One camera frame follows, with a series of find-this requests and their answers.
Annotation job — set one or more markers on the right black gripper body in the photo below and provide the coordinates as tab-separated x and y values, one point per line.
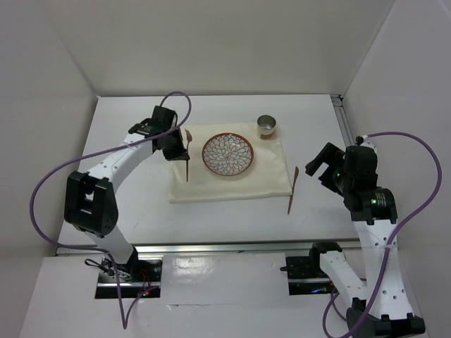
342	179

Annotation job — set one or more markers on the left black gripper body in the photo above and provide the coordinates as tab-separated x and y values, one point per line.
172	140

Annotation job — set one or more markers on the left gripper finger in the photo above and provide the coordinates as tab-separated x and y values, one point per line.
182	152
173	154

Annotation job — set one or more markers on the copper knife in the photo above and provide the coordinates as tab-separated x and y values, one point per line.
296	175

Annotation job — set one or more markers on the floral patterned ceramic plate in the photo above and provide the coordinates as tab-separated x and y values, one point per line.
227	154

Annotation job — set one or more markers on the cream cloth placemat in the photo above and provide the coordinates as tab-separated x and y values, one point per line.
267	176

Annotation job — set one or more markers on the silver metal cup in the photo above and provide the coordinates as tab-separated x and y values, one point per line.
266	125

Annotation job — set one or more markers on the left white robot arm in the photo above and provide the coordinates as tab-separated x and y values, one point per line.
90	203

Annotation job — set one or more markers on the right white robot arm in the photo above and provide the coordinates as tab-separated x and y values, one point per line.
377	305

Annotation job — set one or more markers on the aluminium right side rail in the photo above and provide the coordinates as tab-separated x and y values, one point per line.
337	102

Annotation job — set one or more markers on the aluminium rail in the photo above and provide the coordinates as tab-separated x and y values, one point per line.
337	102
224	247

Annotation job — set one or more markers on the aluminium front rail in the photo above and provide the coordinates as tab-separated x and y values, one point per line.
224	247

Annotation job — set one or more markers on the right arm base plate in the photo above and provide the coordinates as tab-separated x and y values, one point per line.
304	278

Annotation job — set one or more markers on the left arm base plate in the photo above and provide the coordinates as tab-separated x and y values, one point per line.
146	281

